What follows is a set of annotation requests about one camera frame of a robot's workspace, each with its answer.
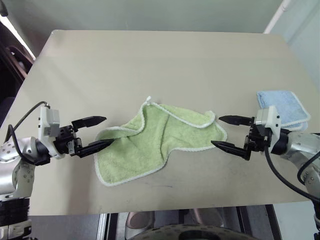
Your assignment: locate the brown rounded shape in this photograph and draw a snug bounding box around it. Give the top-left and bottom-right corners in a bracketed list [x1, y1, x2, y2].
[124, 211, 156, 237]

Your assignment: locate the green towel with white trim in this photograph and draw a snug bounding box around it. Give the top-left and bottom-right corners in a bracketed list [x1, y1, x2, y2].
[93, 95, 229, 188]

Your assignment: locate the folded blue towel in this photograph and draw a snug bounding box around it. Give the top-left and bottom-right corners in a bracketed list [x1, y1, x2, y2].
[256, 90, 312, 132]

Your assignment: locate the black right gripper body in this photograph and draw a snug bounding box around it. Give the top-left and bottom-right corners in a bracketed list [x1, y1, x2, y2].
[244, 122, 274, 154]

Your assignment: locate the white pipe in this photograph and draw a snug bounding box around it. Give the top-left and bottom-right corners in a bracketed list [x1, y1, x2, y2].
[263, 0, 294, 35]

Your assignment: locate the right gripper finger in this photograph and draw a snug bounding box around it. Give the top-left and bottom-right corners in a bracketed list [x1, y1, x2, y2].
[210, 140, 251, 161]
[218, 114, 256, 126]

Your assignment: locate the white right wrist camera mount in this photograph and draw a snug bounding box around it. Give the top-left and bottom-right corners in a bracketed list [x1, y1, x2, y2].
[254, 105, 283, 149]

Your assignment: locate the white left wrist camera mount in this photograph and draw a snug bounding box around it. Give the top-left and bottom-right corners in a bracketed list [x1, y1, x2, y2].
[37, 104, 64, 160]

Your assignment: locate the metal table leg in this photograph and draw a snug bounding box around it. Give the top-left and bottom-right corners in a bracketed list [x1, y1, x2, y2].
[96, 213, 119, 240]
[237, 204, 284, 240]

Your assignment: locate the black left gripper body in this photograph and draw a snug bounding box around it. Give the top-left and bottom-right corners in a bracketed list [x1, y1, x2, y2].
[53, 124, 84, 157]

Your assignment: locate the dark furniture beside table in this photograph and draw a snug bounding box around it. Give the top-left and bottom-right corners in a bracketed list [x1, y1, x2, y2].
[0, 18, 35, 127]

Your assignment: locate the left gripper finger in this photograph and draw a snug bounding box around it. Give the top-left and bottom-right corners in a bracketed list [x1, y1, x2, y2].
[71, 115, 108, 131]
[70, 139, 115, 159]

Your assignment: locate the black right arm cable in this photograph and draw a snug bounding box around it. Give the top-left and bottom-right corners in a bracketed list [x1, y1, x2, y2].
[264, 146, 320, 240]

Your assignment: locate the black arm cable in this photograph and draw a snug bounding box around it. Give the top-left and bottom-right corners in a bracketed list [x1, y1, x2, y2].
[264, 146, 320, 240]
[5, 100, 52, 166]

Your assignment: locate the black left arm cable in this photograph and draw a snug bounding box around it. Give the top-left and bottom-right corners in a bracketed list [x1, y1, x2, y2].
[5, 100, 52, 166]

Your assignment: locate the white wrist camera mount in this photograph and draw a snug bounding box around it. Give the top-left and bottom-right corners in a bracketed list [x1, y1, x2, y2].
[37, 104, 64, 160]
[254, 105, 283, 149]

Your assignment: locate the dark perforated round shape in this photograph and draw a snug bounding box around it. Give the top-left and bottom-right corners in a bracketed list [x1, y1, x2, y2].
[139, 224, 254, 240]

